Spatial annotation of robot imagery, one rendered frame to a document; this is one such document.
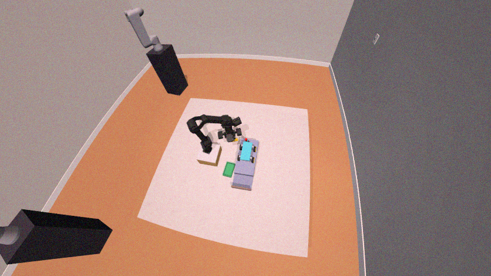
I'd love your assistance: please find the green tray floor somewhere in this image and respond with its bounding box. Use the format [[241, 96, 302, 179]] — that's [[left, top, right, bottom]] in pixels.
[[224, 163, 234, 176]]

